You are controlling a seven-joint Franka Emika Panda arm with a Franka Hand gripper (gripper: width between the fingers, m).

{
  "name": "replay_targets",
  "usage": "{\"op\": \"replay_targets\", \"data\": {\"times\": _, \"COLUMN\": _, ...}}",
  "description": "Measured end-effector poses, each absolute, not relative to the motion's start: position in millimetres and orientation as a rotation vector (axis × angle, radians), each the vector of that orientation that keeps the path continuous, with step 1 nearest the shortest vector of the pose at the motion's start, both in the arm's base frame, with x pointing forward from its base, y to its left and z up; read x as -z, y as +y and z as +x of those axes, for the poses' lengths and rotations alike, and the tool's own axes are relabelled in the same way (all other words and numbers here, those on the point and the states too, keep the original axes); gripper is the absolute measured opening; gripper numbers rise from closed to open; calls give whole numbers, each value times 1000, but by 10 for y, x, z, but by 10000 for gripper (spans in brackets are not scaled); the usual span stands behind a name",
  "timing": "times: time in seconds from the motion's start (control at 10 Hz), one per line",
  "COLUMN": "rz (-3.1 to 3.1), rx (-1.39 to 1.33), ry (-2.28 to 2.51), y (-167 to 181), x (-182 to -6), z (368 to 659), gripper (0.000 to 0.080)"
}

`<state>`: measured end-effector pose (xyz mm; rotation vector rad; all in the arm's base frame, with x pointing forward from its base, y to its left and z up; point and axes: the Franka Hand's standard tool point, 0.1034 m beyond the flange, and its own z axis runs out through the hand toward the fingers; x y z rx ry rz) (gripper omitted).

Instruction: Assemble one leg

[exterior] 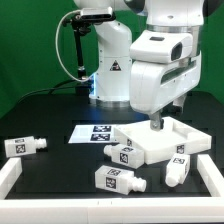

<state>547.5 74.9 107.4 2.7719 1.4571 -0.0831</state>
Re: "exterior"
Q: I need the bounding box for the silver camera on stand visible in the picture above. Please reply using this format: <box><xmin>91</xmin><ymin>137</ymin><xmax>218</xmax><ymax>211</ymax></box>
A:
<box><xmin>80</xmin><ymin>7</ymin><xmax>113</xmax><ymax>20</ymax></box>

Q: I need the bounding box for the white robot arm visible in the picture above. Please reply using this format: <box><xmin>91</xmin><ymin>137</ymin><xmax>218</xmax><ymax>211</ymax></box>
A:
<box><xmin>73</xmin><ymin>0</ymin><xmax>224</xmax><ymax>130</ymax></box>

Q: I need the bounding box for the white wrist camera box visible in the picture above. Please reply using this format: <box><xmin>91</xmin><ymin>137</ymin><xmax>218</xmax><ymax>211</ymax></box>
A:
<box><xmin>130</xmin><ymin>30</ymin><xmax>193</xmax><ymax>64</ymax></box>

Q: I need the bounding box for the black camera stand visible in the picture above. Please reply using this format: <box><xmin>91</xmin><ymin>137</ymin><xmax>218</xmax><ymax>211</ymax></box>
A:
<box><xmin>62</xmin><ymin>15</ymin><xmax>91</xmax><ymax>96</ymax></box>

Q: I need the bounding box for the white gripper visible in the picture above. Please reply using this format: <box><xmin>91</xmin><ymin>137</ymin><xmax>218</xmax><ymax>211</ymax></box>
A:
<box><xmin>129</xmin><ymin>32</ymin><xmax>202</xmax><ymax>131</ymax></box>

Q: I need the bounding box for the white sheet with markers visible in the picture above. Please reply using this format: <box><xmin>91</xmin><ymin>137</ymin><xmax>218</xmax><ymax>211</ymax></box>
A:
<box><xmin>69</xmin><ymin>124</ymin><xmax>116</xmax><ymax>144</ymax></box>

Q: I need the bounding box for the white camera cable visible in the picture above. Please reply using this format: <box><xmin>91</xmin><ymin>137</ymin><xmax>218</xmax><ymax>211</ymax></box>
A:
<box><xmin>54</xmin><ymin>9</ymin><xmax>91</xmax><ymax>83</ymax></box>

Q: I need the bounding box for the white square table top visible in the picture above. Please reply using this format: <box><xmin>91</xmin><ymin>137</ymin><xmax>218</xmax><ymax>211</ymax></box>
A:
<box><xmin>114</xmin><ymin>117</ymin><xmax>212</xmax><ymax>164</ymax></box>

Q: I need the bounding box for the black cable on table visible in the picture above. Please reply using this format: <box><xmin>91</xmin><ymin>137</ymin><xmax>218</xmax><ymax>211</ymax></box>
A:
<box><xmin>14</xmin><ymin>79</ymin><xmax>81</xmax><ymax>105</ymax></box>

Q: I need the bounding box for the white U-shaped fence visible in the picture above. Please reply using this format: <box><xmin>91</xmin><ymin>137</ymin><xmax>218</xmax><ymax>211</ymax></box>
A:
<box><xmin>0</xmin><ymin>158</ymin><xmax>224</xmax><ymax>224</ymax></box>

